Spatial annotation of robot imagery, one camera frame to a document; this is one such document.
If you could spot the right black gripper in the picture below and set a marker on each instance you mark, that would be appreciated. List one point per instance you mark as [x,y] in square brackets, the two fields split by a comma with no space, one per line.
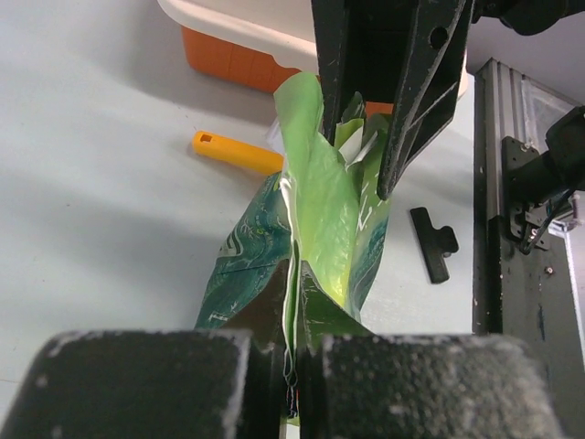
[403,50]

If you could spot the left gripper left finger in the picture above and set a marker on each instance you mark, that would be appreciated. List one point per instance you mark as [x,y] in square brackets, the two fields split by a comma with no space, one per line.
[199,383]

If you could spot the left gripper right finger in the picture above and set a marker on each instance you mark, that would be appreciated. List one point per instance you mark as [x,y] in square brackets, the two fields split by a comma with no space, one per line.
[357,384]

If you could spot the green litter bag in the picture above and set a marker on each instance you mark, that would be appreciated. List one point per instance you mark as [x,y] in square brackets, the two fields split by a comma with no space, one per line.
[319,220]

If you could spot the orange plastic scoop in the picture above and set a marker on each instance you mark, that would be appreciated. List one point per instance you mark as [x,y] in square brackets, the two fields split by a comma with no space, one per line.
[237,153]

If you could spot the black bag clip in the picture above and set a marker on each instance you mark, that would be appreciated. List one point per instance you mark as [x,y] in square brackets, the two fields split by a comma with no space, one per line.
[435,244]

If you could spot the white orange litter box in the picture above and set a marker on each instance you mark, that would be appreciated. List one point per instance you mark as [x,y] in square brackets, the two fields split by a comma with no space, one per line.
[257,44]

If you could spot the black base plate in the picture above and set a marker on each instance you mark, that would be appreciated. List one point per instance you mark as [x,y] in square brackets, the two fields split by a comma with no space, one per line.
[528,173]

